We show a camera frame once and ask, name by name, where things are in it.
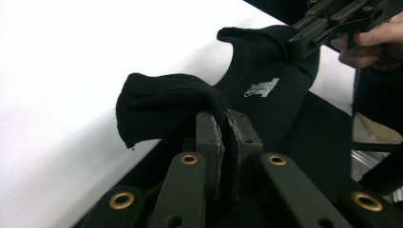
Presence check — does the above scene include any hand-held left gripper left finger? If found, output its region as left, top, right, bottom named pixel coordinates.
left=195, top=110, right=225, bottom=200

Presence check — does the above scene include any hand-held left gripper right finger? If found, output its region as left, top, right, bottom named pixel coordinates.
left=226, top=109, right=264, bottom=200

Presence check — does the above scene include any black tank top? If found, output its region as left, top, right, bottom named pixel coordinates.
left=104, top=25, right=355, bottom=207

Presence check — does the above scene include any wooden table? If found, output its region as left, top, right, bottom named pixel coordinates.
left=354, top=113, right=403, bottom=144

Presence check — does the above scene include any white table mat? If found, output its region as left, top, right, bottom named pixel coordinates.
left=0, top=0, right=355, bottom=228

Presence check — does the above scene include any metal floor rail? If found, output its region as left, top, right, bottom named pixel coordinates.
left=351, top=150, right=395, bottom=203

